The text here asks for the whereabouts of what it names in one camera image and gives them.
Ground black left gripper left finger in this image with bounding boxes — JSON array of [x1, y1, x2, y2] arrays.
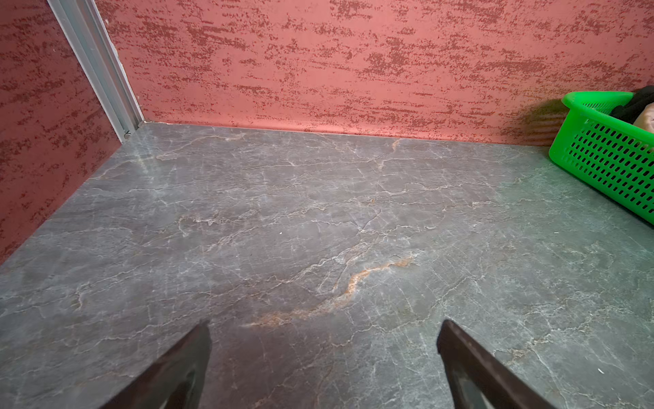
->
[[102, 320, 212, 409]]

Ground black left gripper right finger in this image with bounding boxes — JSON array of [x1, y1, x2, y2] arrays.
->
[[436, 320, 553, 408]]

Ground pink shorts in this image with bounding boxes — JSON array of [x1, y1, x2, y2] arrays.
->
[[634, 103, 654, 134]]

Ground black shorts in basket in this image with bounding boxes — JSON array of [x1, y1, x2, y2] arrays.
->
[[610, 85, 653, 124]]

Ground green plastic basket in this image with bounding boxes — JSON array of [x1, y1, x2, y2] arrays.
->
[[548, 91, 653, 223]]

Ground aluminium corner post left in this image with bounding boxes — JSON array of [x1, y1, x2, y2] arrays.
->
[[48, 0, 145, 142]]

